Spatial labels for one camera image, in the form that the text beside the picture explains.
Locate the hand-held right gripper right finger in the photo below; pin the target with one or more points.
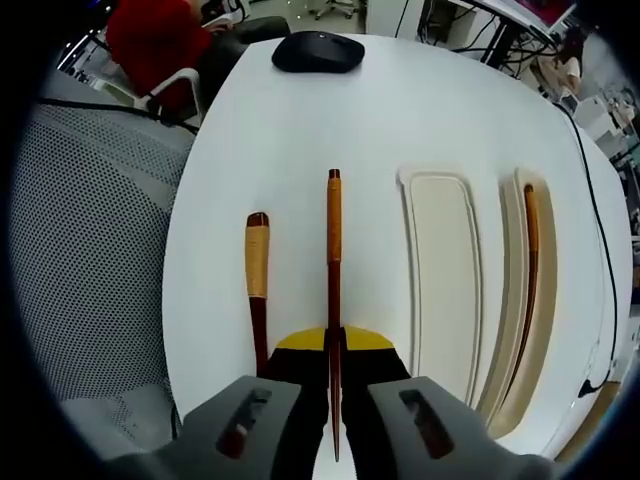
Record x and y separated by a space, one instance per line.
375 390

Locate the wooden spoon utensil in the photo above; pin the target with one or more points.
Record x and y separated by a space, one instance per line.
257 260

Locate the beige cutlery case base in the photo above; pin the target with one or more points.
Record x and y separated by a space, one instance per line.
547 280

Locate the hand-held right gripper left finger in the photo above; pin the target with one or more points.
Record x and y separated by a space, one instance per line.
295 390

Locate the white cabinet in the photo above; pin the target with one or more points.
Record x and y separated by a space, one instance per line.
597 112

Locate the white office desk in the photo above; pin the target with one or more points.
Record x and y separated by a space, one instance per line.
465 25

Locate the wooden chopstick utensil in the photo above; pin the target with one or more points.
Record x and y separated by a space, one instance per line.
334 225
534 235

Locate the black computer mouse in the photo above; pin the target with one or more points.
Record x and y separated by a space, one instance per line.
317 52

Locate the beige cutlery case lid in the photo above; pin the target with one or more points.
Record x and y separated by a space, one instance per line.
440 275

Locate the white swivel chair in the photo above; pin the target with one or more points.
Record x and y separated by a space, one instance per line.
332 7

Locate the white office chair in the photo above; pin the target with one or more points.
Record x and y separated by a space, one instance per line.
170 85

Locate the grey mesh office chair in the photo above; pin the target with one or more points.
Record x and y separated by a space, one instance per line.
90 250

